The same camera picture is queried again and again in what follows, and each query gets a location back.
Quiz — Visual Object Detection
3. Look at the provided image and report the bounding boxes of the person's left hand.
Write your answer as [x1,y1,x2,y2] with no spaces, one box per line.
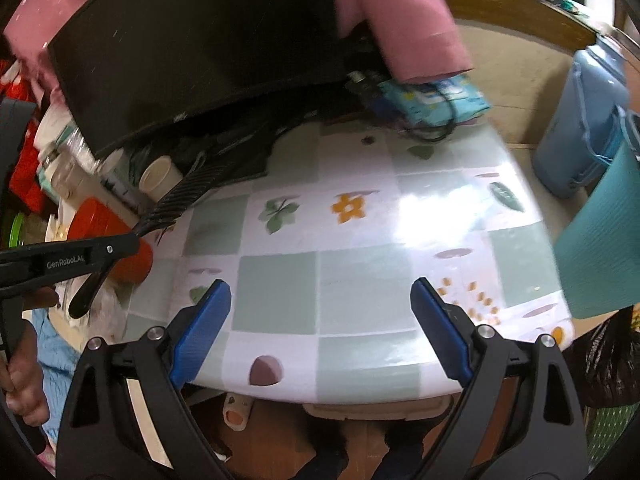
[4,286,59,428]

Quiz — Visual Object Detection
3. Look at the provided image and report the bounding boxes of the orange-red plastic container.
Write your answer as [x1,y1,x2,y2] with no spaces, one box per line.
[66,197,155,286]

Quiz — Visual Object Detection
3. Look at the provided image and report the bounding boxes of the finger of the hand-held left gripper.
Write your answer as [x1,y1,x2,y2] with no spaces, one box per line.
[90,234,142,275]

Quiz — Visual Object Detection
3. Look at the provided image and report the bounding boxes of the red packaging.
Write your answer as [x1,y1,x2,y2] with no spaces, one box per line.
[6,60,61,216]

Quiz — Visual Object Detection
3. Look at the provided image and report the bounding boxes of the floral checked tablecloth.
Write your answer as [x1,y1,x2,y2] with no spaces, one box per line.
[120,120,576,406]

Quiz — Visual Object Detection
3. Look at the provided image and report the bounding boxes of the green rimmed lid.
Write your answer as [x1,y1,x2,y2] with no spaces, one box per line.
[9,211,27,249]

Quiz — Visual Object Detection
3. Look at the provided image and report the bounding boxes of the pink cloth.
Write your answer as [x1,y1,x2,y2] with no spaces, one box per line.
[2,0,476,92]

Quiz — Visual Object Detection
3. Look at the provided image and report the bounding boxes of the beige paper cup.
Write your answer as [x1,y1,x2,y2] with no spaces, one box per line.
[138,156,185,203]

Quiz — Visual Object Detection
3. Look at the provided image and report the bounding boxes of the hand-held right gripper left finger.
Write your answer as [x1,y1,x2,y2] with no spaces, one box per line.
[55,279,233,480]

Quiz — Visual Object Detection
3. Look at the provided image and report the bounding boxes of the black woven-pattern tool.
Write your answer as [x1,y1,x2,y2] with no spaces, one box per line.
[69,160,232,320]

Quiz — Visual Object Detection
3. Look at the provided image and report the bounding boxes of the wooden ledge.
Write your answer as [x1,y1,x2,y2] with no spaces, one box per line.
[425,0,598,53]

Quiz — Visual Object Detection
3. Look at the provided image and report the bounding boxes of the green patterned fabric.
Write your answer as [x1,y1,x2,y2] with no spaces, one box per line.
[584,404,637,472]

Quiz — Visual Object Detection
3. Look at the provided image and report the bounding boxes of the light blue cloth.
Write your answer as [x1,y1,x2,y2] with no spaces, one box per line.
[29,307,83,443]

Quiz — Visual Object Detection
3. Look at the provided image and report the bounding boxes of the blue thermos jug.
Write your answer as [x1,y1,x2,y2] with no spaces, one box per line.
[531,35,632,198]

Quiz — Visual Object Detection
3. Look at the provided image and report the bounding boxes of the small white orange device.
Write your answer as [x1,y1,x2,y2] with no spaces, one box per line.
[222,392,252,431]

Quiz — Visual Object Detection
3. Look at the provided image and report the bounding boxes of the blue patterned packet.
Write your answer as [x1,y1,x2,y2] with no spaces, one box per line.
[377,74,493,128]

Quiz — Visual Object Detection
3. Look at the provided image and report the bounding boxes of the black flat screen television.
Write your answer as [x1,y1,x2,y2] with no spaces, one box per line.
[47,0,391,161]

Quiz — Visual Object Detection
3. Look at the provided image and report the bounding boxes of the white plastic jar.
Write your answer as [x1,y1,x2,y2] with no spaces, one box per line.
[34,104,82,162]

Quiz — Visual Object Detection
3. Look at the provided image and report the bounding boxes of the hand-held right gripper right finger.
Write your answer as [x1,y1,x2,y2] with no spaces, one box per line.
[410,277,588,480]

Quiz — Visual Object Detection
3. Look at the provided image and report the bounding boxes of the person's dark pants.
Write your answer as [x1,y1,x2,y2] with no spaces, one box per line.
[305,407,451,480]

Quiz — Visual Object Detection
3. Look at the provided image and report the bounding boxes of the black garbage bag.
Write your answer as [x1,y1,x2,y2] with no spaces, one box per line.
[567,305,640,411]

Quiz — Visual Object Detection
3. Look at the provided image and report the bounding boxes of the blue-grey plastic trash bin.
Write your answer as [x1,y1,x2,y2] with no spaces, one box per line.
[554,142,640,320]

